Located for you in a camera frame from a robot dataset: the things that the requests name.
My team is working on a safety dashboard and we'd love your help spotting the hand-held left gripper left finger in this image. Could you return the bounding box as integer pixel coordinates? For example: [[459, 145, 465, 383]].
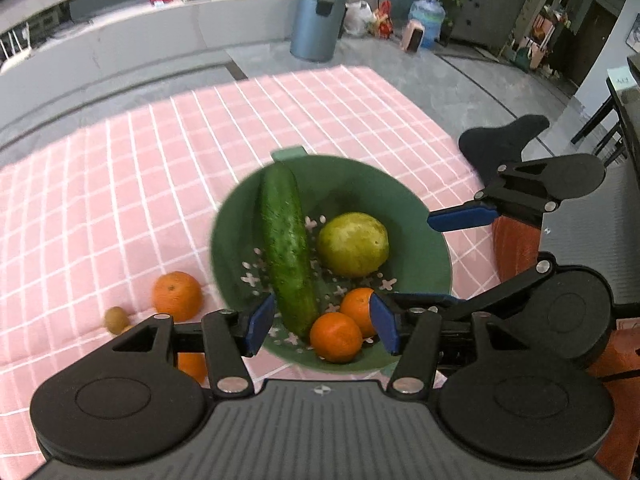
[[112, 292, 277, 401]]

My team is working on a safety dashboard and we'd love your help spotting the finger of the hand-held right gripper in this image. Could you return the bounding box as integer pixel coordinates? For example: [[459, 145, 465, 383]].
[[392, 252, 558, 323], [427, 160, 562, 233]]

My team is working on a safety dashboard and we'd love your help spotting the white plastic bag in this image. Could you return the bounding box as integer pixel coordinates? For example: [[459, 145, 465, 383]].
[[344, 1, 376, 37]]

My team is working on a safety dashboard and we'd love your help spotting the green colander bowl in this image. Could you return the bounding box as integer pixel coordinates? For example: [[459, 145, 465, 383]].
[[209, 146, 453, 373]]

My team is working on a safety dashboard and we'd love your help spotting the brown kiwi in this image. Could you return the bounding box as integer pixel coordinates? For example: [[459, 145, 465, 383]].
[[104, 306, 132, 335]]

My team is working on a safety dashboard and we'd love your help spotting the red plastic bag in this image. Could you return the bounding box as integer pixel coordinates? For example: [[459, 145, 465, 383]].
[[372, 0, 393, 39]]

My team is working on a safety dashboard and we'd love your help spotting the blue grey trash bin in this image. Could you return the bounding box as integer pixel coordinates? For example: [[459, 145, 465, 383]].
[[290, 0, 348, 63]]

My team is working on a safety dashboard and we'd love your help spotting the shelf rack with pink items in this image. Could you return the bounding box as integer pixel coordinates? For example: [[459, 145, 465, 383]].
[[510, 5, 571, 78]]

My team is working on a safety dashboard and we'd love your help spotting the yellow-green lemon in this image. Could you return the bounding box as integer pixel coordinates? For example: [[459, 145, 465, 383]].
[[316, 212, 390, 279]]

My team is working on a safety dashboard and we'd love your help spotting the blue water jug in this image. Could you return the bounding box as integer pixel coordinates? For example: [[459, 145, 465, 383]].
[[409, 0, 447, 51]]

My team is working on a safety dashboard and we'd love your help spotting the green cucumber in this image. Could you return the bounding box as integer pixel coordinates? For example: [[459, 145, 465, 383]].
[[257, 162, 321, 338]]

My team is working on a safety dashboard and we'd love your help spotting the green sticky note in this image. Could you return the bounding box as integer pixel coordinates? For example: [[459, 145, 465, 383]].
[[607, 67, 635, 92]]

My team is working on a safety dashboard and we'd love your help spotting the orange tangerine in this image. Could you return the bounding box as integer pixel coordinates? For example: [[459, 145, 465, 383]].
[[175, 352, 208, 386], [151, 271, 204, 322], [339, 287, 378, 339], [309, 312, 363, 365]]

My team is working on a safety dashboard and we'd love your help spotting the pink checkered tablecloth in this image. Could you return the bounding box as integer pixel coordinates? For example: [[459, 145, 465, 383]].
[[0, 65, 501, 441]]

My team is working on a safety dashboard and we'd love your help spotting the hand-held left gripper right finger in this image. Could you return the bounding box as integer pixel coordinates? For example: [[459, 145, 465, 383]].
[[369, 291, 528, 401]]

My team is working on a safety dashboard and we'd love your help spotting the dark desk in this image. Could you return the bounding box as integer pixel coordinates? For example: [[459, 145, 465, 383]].
[[570, 55, 640, 166]]

